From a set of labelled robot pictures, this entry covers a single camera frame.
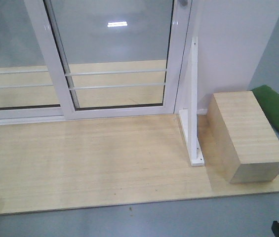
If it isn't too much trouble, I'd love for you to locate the light wooden base platform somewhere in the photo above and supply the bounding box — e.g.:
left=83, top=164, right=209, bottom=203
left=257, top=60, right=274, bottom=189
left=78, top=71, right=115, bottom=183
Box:
left=0, top=115, right=279, bottom=215

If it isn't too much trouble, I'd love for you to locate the light wooden box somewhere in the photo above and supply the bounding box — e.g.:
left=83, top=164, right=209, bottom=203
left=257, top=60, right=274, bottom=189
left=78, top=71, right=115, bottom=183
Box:
left=206, top=91, right=279, bottom=183

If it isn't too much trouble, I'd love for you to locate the fixed glass door panel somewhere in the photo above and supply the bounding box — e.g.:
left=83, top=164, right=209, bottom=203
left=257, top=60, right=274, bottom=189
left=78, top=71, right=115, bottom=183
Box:
left=0, top=0, right=74, bottom=119

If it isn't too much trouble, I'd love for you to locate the green cushion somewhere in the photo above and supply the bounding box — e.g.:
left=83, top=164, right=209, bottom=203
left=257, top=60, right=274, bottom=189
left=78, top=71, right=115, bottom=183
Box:
left=252, top=85, right=279, bottom=133

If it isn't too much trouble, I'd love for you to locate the white framed sliding glass door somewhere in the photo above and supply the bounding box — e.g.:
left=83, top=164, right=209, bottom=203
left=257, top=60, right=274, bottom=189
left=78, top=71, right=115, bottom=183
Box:
left=25, top=0, right=192, bottom=119

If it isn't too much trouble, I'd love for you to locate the white triangular support bracket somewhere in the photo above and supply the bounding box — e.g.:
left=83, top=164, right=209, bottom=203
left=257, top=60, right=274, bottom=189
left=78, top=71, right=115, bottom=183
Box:
left=179, top=37, right=205, bottom=166

